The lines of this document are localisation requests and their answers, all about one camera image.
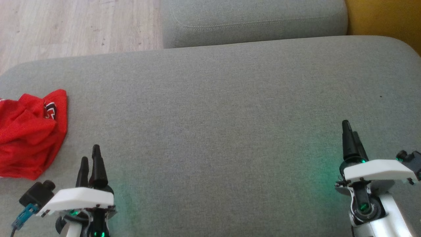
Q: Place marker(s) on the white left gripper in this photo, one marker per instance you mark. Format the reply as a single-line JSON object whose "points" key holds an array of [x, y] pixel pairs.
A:
{"points": [[82, 199]]}

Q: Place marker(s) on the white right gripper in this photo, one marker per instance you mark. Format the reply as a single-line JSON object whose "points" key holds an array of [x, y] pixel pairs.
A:
{"points": [[378, 170]]}

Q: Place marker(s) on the red jersey with white panel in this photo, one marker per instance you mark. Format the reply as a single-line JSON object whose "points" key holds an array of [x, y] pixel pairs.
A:
{"points": [[26, 141]]}

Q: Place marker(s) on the large grey sofa seat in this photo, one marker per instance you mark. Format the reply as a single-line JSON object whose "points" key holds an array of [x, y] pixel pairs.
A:
{"points": [[213, 131]]}

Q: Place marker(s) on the yellow sofa back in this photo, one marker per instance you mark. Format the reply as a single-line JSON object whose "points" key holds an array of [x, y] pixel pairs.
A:
{"points": [[388, 19]]}

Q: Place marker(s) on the grey sofa cushion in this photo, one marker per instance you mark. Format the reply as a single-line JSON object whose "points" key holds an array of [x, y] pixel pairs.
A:
{"points": [[246, 19]]}

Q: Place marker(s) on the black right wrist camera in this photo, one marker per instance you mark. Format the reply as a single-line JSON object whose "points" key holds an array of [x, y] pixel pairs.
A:
{"points": [[412, 161]]}

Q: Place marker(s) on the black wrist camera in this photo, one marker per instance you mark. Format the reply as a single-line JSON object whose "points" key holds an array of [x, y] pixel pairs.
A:
{"points": [[34, 196], [412, 161]]}

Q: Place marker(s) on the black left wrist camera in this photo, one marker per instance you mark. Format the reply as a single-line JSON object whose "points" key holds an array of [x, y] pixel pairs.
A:
{"points": [[34, 196]]}

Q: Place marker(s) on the blue left camera connector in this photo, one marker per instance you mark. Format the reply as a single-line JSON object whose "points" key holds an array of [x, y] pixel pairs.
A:
{"points": [[24, 214]]}

